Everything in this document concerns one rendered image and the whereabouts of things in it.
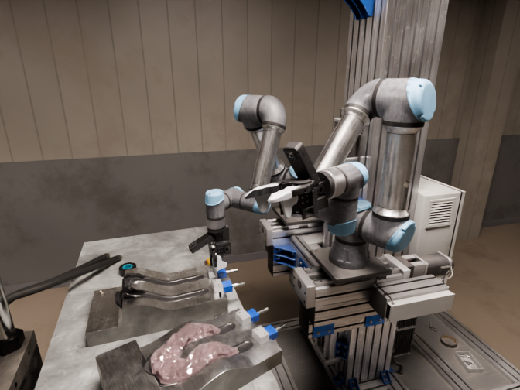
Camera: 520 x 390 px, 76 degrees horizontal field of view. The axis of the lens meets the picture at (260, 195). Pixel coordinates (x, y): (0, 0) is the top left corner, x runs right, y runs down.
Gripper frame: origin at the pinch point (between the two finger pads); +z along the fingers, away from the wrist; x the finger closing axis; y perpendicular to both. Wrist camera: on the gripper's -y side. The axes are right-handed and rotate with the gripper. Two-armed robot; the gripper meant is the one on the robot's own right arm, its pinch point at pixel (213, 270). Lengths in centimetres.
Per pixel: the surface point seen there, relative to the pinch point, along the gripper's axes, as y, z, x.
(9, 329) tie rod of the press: -73, 4, -8
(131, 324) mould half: -32.9, 5.3, -17.7
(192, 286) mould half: -9.8, 2.3, -5.7
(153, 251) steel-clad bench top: -24, 11, 47
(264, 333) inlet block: 9.3, 3.1, -39.5
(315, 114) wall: 125, -48, 151
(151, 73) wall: -12, -82, 159
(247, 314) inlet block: 6.6, 2.7, -28.7
